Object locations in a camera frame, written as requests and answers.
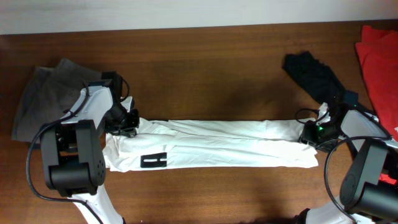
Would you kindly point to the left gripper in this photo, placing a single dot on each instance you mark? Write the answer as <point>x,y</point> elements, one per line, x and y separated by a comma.
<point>130,128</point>

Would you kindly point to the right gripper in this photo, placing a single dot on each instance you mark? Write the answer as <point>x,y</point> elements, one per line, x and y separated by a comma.
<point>306,135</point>

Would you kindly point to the white polo shirt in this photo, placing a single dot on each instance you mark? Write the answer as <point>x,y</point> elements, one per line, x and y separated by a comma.
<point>179,144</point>

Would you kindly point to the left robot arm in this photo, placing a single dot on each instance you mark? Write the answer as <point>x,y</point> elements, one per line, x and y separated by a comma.
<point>72,155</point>

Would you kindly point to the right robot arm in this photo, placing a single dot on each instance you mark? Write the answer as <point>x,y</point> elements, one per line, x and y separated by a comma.
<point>368,192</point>

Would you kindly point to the black garment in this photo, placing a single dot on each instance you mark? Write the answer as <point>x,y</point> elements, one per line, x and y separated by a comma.
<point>319,81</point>

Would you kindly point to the folded grey trousers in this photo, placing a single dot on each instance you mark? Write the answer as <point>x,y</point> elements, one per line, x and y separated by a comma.
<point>47,95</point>

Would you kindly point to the red garment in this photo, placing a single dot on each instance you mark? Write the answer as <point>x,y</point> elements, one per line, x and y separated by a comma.
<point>377,53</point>

